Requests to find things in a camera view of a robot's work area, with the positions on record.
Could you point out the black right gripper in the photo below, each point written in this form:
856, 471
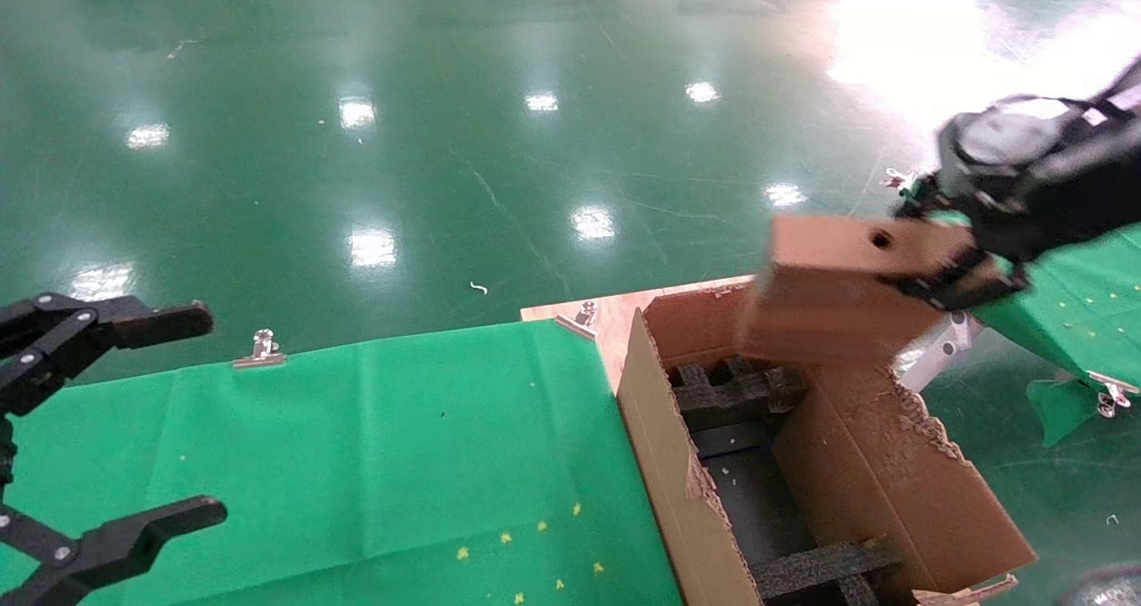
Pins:
1043, 178

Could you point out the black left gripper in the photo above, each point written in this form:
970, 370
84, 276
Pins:
5, 450

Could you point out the small brown cardboard box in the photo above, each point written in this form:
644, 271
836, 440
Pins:
829, 312

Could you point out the large open cardboard carton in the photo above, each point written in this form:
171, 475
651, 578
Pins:
891, 490

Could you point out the silver metal binder clip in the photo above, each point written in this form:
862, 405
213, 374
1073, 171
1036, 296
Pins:
260, 356
1110, 397
584, 314
896, 178

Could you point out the green cloth side table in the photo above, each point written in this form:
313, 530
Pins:
1079, 312

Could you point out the green table cloth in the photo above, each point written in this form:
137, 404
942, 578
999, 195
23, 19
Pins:
312, 463

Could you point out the black foam insert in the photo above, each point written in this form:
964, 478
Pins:
829, 570
713, 392

